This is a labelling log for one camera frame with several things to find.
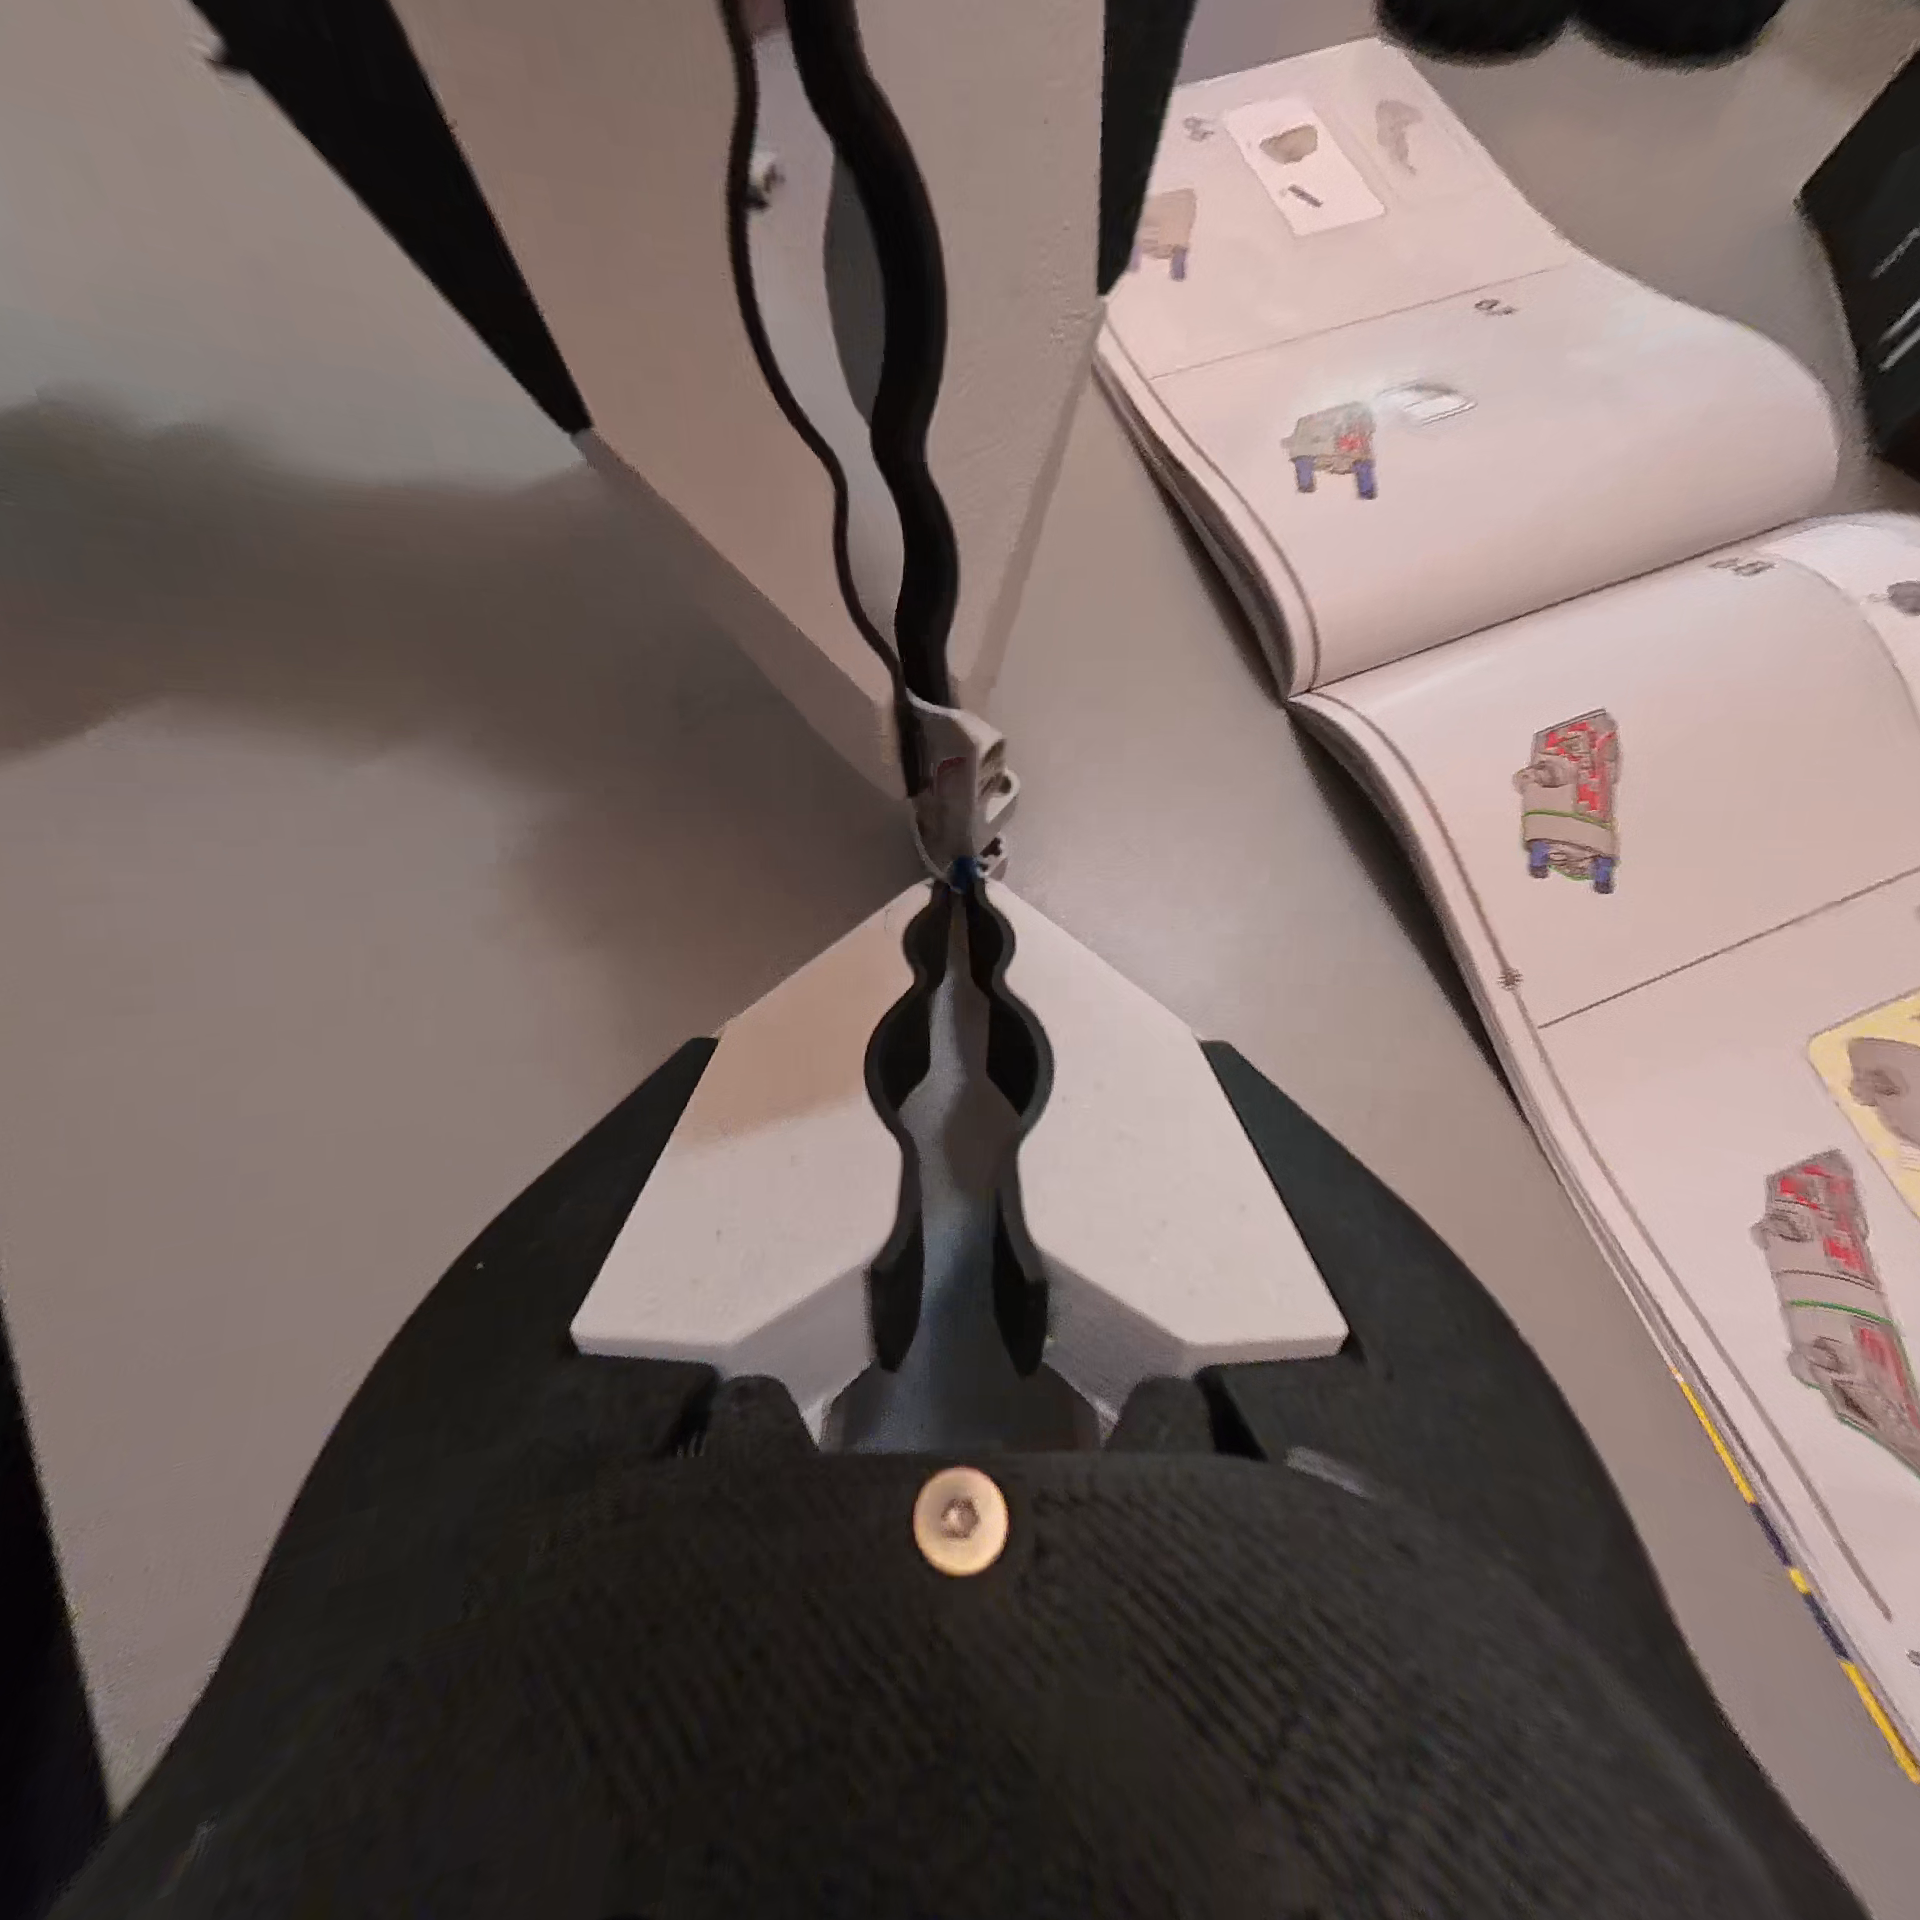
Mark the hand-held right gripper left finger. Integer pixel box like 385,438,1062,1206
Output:
569,883,963,1402

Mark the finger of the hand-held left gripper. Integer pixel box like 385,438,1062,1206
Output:
395,0,920,796
788,0,1115,721

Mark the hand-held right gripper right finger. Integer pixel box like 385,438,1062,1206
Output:
953,880,1352,1404

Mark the small grey toy brick assembly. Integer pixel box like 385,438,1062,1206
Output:
901,694,1026,886

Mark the open building instruction booklet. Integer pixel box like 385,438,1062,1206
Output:
1092,37,1920,1784

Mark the black toy set box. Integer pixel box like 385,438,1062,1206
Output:
1796,57,1920,485

